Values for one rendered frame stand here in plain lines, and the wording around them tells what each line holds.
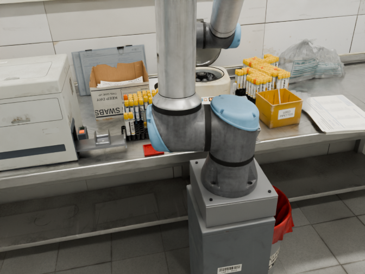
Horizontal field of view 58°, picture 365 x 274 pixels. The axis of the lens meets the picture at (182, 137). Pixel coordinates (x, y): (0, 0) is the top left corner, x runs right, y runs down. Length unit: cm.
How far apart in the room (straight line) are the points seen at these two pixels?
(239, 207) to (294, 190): 116
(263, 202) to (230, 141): 20
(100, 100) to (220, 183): 73
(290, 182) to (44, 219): 139
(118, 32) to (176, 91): 98
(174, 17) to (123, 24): 99
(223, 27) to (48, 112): 59
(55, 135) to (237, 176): 61
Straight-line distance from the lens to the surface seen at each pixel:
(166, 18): 69
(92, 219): 186
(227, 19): 90
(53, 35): 170
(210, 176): 86
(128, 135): 125
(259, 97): 136
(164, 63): 72
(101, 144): 118
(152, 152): 117
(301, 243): 210
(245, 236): 94
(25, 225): 197
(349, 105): 157
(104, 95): 140
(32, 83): 109
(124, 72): 166
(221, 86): 143
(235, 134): 77
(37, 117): 113
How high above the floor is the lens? 151
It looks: 31 degrees down
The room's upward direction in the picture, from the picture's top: 3 degrees counter-clockwise
